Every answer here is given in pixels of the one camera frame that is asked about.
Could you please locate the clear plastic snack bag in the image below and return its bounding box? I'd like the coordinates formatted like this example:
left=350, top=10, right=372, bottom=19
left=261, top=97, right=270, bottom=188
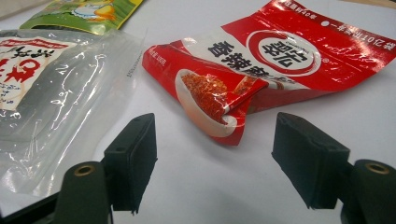
left=0, top=28, right=148, bottom=217

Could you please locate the green snack packet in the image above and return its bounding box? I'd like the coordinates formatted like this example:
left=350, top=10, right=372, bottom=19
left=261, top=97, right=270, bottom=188
left=19, top=0, right=145, bottom=35

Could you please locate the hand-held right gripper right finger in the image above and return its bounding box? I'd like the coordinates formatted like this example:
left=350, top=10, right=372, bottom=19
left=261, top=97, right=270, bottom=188
left=271, top=112, right=351, bottom=210

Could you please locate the red chili powder packet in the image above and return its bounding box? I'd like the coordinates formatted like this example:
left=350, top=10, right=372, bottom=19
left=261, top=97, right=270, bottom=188
left=141, top=0, right=396, bottom=147

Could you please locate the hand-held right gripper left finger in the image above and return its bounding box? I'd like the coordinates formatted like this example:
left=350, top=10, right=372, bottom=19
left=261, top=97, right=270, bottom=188
left=103, top=112, right=158, bottom=215

